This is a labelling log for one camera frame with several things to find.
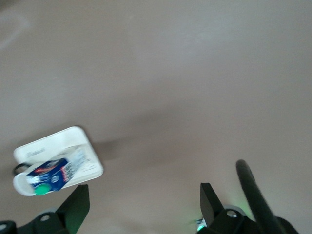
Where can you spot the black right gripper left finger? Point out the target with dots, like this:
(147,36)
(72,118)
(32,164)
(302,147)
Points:
(73,209)

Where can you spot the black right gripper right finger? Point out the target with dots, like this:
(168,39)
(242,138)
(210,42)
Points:
(212,209)

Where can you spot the brown table cover sheet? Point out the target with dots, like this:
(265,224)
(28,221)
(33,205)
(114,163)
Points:
(170,73)

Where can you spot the cream tray with rabbit print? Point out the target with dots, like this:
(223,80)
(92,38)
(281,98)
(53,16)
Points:
(53,143)

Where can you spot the blue milk carton green cap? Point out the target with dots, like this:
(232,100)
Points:
(53,175)

